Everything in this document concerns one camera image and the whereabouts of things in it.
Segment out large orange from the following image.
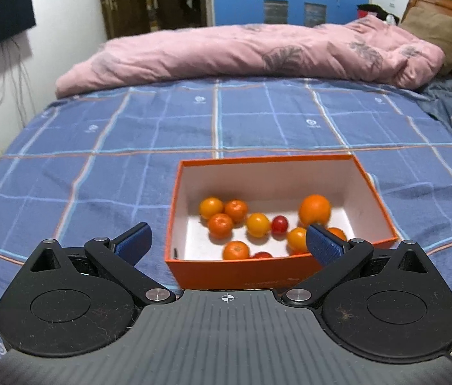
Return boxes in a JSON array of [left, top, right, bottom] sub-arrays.
[[298, 195, 331, 227]]

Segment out brown pillow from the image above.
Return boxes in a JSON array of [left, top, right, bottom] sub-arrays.
[[400, 7, 452, 76]]

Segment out yellow tangerine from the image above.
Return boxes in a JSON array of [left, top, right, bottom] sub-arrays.
[[246, 213, 271, 238]]

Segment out red tomato front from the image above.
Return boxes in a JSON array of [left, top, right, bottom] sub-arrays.
[[252, 251, 272, 259]]

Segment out orange tangerine front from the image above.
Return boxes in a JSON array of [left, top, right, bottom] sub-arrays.
[[222, 241, 250, 260]]

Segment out deep orange tangerine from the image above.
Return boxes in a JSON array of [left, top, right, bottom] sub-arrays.
[[224, 199, 249, 224]]

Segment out dark items on nightstand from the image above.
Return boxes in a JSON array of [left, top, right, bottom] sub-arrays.
[[356, 4, 400, 25]]

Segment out blue plaid bed sheet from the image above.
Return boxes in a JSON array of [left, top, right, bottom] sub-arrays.
[[0, 78, 452, 357]]

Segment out orange tangerine with stem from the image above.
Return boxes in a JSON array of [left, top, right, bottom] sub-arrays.
[[207, 213, 235, 239]]

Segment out yellow-orange tangerine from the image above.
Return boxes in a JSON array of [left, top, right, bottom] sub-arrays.
[[199, 196, 224, 221]]

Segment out television cables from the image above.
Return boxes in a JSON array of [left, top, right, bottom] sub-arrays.
[[0, 37, 39, 130]]

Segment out red tomato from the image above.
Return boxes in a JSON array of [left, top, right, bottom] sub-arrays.
[[271, 215, 289, 236], [252, 251, 272, 259]]

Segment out pink quilted duvet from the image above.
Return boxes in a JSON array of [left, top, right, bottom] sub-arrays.
[[55, 16, 445, 98]]

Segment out orange cardboard box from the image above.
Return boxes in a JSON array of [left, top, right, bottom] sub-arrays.
[[165, 154, 398, 289]]

